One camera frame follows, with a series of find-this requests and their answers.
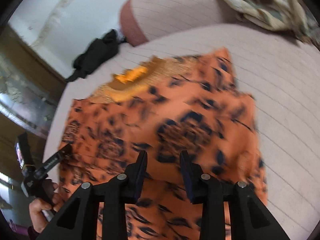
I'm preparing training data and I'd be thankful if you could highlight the person's left hand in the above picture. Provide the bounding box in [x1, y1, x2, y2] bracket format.
[29, 182, 63, 233]

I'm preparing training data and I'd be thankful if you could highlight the person's left forearm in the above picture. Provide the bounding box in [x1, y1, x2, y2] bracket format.
[25, 226, 45, 240]

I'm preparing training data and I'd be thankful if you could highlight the pink bolster pillow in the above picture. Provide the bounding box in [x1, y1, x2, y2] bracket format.
[119, 0, 240, 47]

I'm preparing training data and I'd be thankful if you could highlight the cream printed cloth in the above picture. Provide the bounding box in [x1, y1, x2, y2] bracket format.
[209, 0, 319, 47]

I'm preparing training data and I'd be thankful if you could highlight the pink bed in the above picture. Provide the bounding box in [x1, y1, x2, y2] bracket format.
[43, 22, 320, 240]

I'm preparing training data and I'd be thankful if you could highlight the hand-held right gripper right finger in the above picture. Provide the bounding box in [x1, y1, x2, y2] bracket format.
[179, 150, 292, 240]

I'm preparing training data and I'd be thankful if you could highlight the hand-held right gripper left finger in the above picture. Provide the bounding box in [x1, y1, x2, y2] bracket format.
[36, 150, 148, 240]

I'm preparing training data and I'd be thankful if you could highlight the orange black printed garment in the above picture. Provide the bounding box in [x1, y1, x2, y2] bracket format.
[58, 46, 268, 240]

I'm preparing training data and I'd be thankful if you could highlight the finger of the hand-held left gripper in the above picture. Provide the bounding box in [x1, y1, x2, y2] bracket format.
[17, 132, 35, 167]
[34, 144, 73, 179]

